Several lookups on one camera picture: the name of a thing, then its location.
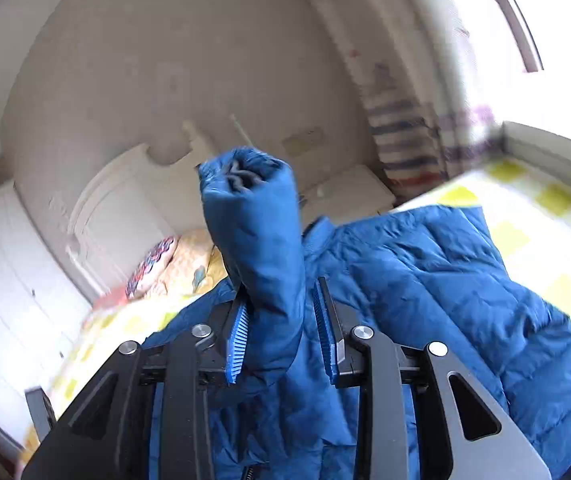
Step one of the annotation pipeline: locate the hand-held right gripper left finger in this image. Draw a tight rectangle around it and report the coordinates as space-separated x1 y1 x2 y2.
21 290 252 480

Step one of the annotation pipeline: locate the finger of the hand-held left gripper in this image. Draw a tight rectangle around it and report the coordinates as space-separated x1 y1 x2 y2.
24 386 58 443

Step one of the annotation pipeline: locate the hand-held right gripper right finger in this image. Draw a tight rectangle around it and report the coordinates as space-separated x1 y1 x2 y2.
312 276 552 480

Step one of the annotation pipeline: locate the blue puffer jacket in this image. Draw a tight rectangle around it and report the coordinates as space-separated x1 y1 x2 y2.
142 146 571 480

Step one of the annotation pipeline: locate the peach patterned pillow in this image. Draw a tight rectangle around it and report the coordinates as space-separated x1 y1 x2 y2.
158 229 229 297

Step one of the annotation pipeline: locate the white wardrobe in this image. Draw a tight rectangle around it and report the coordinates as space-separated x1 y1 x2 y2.
0 180 92 453

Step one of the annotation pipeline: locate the colourful patterned pillow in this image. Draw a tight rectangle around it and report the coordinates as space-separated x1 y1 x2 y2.
125 235 179 302

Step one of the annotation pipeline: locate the white nightstand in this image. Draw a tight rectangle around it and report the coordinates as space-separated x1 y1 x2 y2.
299 164 397 227

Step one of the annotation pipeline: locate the white wooden headboard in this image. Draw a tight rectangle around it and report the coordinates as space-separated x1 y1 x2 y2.
65 115 256 302

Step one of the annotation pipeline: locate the printed curtain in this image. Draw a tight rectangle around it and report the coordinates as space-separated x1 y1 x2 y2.
285 0 505 197

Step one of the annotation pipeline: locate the yellow checked bed sheet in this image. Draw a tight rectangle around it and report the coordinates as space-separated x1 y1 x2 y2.
19 157 571 463

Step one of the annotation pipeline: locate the white window sill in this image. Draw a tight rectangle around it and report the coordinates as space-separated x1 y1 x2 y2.
499 120 571 202

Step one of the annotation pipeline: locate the wall socket panel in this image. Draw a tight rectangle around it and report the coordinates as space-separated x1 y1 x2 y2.
282 129 327 157

